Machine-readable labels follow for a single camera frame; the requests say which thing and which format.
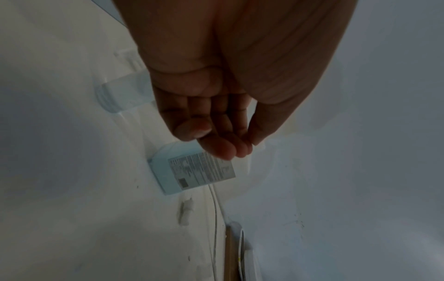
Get person's left hand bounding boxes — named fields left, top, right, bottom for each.
left=111, top=0, right=360, bottom=161

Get white round lamp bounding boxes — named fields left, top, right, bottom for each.
left=237, top=221, right=259, bottom=281

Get large translucent bottle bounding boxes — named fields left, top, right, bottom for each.
left=146, top=142, right=237, bottom=196

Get white spray cap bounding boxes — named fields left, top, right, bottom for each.
left=178, top=199, right=195, bottom=226

